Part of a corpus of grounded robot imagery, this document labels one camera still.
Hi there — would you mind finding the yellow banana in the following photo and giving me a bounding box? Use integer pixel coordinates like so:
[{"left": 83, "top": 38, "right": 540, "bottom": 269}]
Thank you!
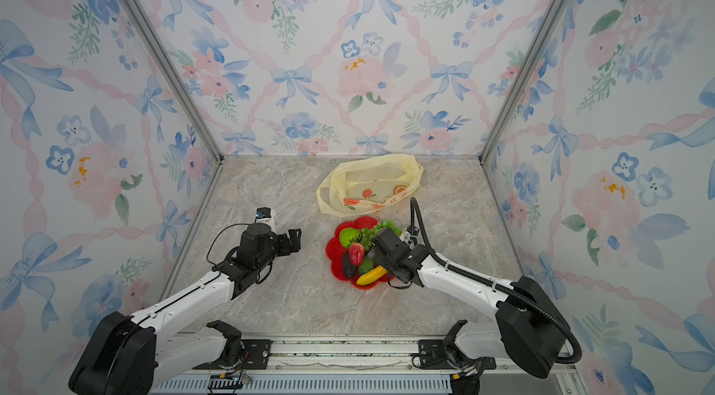
[{"left": 357, "top": 266, "right": 387, "bottom": 287}]

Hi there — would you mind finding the green ribbed fruit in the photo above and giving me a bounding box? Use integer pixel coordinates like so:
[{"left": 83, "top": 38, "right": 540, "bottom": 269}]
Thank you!
[{"left": 357, "top": 257, "right": 376, "bottom": 276}]

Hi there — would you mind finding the red flower-shaped plate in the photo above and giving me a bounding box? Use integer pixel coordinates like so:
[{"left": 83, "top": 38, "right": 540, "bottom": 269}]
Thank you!
[{"left": 325, "top": 216, "right": 392, "bottom": 291}]

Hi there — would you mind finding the green grape bunch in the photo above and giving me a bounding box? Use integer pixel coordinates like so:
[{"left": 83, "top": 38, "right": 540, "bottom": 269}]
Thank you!
[{"left": 359, "top": 221, "right": 402, "bottom": 252}]

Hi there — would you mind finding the red strawberry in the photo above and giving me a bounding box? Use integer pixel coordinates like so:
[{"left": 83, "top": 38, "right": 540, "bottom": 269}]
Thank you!
[{"left": 348, "top": 243, "right": 365, "bottom": 267}]

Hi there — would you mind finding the green bell pepper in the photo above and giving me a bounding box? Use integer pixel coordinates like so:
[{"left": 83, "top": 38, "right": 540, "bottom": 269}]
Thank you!
[{"left": 338, "top": 227, "right": 362, "bottom": 249}]

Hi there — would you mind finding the yellow printed plastic bag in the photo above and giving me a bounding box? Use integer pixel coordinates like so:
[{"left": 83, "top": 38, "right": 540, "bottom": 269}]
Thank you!
[{"left": 316, "top": 154, "right": 424, "bottom": 218}]

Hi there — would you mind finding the dark avocado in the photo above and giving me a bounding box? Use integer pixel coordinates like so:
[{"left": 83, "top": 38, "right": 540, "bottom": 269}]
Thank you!
[{"left": 341, "top": 253, "right": 358, "bottom": 280}]

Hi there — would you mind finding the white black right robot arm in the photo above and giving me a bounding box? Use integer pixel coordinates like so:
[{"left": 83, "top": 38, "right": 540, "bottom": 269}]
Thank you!
[{"left": 369, "top": 229, "right": 582, "bottom": 379}]

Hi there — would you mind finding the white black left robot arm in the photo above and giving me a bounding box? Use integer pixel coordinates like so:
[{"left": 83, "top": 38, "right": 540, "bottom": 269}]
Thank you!
[{"left": 68, "top": 222, "right": 302, "bottom": 394}]

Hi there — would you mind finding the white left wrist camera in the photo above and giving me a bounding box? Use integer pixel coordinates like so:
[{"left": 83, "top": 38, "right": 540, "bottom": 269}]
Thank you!
[{"left": 254, "top": 207, "right": 276, "bottom": 232}]

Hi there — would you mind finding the thin black left cable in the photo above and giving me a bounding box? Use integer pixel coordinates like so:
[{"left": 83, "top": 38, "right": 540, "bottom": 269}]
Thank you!
[{"left": 206, "top": 223, "right": 252, "bottom": 267}]

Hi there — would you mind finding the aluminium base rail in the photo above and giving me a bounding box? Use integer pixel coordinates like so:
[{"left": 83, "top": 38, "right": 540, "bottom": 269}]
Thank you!
[{"left": 144, "top": 335, "right": 584, "bottom": 394}]

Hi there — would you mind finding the aluminium corner post left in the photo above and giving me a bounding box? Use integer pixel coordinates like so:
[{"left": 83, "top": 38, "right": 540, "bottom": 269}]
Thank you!
[{"left": 119, "top": 0, "right": 223, "bottom": 163}]

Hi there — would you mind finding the aluminium corner post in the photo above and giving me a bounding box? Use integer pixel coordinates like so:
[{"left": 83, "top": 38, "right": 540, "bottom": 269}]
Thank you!
[
  {"left": 479, "top": 0, "right": 569, "bottom": 168},
  {"left": 119, "top": 0, "right": 223, "bottom": 163}
]

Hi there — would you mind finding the aluminium corner post right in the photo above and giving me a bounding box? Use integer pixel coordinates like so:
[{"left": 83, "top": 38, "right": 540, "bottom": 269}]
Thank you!
[{"left": 479, "top": 0, "right": 569, "bottom": 168}]

